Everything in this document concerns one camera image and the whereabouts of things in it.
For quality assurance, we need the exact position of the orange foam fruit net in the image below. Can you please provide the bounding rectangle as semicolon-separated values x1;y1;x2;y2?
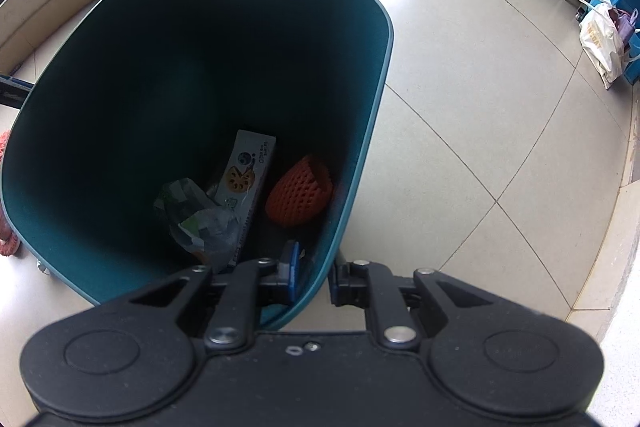
266;156;333;227

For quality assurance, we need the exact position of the teal plastic trash bin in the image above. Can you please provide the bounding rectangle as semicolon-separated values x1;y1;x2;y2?
1;0;393;329

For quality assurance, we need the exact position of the green white crumpled wrapper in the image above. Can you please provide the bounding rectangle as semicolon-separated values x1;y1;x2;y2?
154;178;241;272

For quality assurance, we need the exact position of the lotus root snack packet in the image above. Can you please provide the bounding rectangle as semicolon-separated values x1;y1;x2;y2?
207;130;276;220

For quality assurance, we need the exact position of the white tote bag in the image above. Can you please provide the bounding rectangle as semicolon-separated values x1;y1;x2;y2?
578;0;639;90

